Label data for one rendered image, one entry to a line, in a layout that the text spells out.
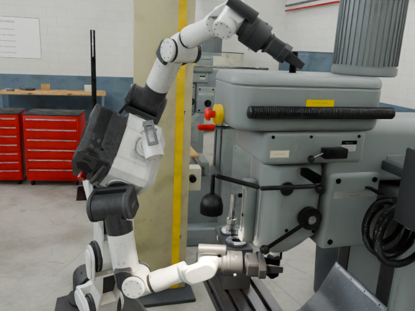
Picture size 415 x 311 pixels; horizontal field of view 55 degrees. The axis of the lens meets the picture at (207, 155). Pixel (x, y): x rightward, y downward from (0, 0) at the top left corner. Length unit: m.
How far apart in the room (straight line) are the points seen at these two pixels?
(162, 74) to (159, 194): 1.74
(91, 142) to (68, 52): 8.78
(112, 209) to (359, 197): 0.80
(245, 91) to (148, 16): 1.86
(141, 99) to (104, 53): 8.60
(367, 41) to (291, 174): 0.45
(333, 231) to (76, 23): 9.24
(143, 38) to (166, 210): 1.28
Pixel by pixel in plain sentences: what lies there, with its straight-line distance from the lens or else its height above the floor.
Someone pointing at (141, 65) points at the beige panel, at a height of 1.82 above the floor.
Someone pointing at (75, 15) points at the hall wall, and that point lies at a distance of 10.17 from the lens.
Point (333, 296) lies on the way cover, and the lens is 1.77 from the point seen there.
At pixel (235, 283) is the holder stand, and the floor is 0.99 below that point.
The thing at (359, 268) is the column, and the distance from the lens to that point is 1.69.
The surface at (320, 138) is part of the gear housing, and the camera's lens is 1.22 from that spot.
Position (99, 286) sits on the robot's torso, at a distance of 1.98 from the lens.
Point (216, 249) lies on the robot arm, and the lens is 1.40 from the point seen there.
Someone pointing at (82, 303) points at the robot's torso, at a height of 0.72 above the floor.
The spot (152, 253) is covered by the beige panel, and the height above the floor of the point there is 0.37.
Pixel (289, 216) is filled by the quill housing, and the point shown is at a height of 1.46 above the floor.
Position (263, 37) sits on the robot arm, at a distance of 1.22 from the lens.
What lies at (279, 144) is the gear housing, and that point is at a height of 1.69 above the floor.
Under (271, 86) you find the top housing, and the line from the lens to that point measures 1.11.
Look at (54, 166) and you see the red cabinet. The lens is 5.90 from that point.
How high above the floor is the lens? 1.95
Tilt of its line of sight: 15 degrees down
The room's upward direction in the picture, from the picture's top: 3 degrees clockwise
